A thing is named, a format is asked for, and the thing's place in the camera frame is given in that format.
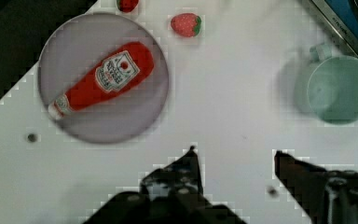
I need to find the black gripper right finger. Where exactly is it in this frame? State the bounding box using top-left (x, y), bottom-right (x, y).
top-left (274, 150), bottom-right (358, 224)

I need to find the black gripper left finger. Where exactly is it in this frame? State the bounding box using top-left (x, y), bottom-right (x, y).
top-left (82, 147), bottom-right (247, 224)

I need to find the mint green mug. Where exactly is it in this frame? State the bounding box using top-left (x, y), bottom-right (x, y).
top-left (295, 44), bottom-right (358, 125)

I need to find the red ketchup bottle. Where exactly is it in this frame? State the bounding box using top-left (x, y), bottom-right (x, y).
top-left (48, 42), bottom-right (154, 120)

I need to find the black toaster oven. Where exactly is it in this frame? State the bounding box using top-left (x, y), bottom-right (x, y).
top-left (298, 0), bottom-right (358, 58)

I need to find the dark red toy strawberry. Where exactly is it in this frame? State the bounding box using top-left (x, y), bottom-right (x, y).
top-left (117, 0), bottom-right (139, 13)

